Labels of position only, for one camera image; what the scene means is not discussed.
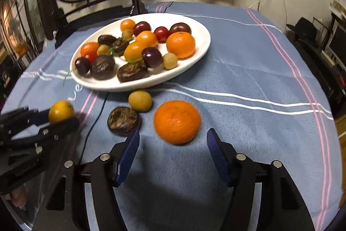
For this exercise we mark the red cherry tomato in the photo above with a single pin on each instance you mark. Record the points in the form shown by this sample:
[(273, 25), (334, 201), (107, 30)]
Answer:
[(91, 57), (161, 34)]

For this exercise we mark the black hat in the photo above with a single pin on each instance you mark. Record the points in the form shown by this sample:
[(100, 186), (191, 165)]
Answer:
[(302, 30)]

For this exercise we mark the person's left hand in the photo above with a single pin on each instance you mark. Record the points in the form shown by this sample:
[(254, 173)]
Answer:
[(17, 197)]

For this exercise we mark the white oval plate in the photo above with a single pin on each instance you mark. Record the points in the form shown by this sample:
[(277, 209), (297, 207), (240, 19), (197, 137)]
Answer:
[(186, 68)]

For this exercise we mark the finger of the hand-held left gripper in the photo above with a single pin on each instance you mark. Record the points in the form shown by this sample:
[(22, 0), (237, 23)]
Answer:
[(24, 120), (59, 131)]

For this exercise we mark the blue striped blanket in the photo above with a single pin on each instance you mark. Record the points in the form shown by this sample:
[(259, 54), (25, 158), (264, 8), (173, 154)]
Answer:
[(243, 71)]

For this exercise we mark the dark wooden furniture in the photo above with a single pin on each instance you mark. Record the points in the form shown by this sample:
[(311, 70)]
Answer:
[(324, 71)]

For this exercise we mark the orange tangerine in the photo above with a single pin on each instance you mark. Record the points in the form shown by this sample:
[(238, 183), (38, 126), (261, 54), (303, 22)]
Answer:
[(180, 44), (177, 122)]

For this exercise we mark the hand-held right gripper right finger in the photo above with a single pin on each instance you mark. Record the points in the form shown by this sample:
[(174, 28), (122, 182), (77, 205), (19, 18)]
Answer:
[(219, 159)]

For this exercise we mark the small orange cherry tomato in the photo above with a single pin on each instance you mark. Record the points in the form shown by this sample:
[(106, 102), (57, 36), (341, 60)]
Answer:
[(127, 24)]

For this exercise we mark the tan longan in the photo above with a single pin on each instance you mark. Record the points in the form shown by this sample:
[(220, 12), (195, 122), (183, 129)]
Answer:
[(139, 101), (127, 34), (102, 50), (170, 61)]

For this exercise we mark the large dark purple plum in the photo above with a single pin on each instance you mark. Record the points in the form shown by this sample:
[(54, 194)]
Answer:
[(180, 28)]

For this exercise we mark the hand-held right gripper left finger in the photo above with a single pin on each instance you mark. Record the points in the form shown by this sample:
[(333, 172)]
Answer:
[(127, 162)]

